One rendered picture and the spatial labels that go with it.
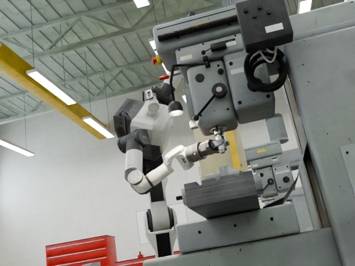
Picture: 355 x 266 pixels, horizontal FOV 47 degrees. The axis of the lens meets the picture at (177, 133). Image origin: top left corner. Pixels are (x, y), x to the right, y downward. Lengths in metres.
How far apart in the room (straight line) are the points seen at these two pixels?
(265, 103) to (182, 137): 9.73
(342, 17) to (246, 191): 1.08
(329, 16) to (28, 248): 11.55
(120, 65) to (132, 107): 8.93
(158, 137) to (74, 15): 7.16
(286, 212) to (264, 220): 0.09
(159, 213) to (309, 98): 1.19
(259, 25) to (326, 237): 0.89
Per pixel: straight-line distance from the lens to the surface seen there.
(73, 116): 10.52
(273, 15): 1.80
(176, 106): 1.96
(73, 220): 12.19
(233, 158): 3.72
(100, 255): 7.01
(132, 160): 2.14
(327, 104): 1.79
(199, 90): 1.97
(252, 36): 1.76
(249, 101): 1.90
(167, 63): 2.20
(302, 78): 1.83
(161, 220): 2.51
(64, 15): 9.37
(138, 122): 2.33
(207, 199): 1.35
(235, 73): 1.96
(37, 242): 12.66
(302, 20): 2.10
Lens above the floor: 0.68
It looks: 19 degrees up
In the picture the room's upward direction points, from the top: 10 degrees counter-clockwise
